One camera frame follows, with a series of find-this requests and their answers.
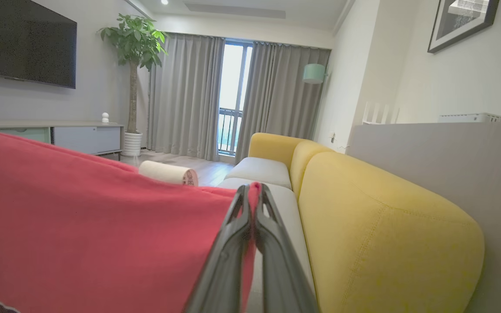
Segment yellow sofa back cushion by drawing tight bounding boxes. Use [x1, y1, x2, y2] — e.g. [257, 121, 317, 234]
[248, 133, 307, 171]
[298, 151, 486, 313]
[290, 140, 334, 201]

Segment large grey sofa seat cushion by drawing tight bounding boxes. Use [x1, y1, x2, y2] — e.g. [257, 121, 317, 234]
[218, 177, 316, 313]

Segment white ribbed plant pot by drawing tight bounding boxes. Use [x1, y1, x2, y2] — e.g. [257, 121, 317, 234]
[121, 132, 143, 157]

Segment cream cylinder bolster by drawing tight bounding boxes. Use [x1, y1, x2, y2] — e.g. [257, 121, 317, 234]
[138, 160, 199, 187]

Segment glass balcony door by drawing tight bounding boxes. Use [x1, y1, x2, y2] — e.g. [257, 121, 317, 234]
[217, 40, 254, 156]

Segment black wall television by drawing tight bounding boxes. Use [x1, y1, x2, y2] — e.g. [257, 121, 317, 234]
[0, 0, 77, 89]

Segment white slatted chair back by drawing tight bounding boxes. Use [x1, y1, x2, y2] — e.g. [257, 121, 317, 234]
[362, 101, 400, 126]

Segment grey window curtain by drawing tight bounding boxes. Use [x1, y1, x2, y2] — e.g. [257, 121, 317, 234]
[148, 33, 225, 161]
[235, 41, 332, 164]

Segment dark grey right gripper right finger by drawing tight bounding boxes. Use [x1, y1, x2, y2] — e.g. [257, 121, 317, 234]
[254, 183, 318, 313]

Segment white flat appliance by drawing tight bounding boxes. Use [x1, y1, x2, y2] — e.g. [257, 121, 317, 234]
[438, 113, 501, 124]

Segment green leafy indoor tree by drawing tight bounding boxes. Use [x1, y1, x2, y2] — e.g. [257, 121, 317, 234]
[98, 13, 168, 133]

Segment white low television cabinet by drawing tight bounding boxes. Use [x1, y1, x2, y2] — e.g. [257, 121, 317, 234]
[0, 120, 125, 157]

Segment white ceiling air vent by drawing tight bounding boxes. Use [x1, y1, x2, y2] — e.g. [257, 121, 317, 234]
[184, 2, 287, 20]

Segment red basketball jersey white stripes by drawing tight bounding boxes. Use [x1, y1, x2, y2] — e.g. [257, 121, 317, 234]
[0, 126, 262, 313]

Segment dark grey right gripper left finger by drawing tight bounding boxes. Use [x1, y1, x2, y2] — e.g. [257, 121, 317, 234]
[183, 185, 253, 313]

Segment large black framed picture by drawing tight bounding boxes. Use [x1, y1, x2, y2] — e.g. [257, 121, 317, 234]
[427, 0, 500, 54]

